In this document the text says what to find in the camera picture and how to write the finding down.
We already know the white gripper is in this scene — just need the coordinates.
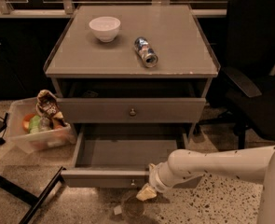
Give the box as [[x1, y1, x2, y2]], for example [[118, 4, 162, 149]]
[[136, 162, 173, 202]]

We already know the grey drawer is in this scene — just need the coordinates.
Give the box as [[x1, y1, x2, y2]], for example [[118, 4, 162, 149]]
[[58, 89, 205, 123], [61, 123, 203, 189]]

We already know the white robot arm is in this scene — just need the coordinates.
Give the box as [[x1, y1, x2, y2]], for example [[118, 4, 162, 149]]
[[136, 146, 275, 224]]

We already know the grey top drawer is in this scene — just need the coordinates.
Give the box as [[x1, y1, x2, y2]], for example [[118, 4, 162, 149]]
[[58, 89, 205, 123]]

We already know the grey drawer cabinet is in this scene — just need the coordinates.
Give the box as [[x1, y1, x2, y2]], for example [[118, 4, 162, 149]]
[[46, 6, 218, 143]]

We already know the small white paper scrap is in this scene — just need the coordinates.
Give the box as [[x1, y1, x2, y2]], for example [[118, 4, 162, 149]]
[[114, 205, 122, 215]]

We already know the brown chip bag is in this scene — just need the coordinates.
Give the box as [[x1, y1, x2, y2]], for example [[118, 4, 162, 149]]
[[36, 90, 65, 127]]

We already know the clear plastic bin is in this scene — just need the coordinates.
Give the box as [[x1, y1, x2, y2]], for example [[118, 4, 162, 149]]
[[7, 98, 76, 153]]

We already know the green apple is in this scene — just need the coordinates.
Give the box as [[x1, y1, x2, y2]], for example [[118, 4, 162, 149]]
[[29, 115, 41, 133]]

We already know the black office chair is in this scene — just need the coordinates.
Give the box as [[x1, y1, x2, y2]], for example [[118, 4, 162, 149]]
[[205, 0, 275, 149]]

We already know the blue silver soda can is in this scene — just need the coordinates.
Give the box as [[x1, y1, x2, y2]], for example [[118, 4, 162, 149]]
[[134, 37, 158, 68]]

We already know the orange fruit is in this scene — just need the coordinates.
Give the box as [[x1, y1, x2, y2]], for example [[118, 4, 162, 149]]
[[22, 113, 34, 133]]

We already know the white ceramic bowl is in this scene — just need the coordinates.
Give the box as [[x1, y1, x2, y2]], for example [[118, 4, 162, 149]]
[[89, 16, 121, 42]]

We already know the black stand base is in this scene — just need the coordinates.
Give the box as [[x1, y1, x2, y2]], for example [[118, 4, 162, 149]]
[[0, 113, 64, 224]]

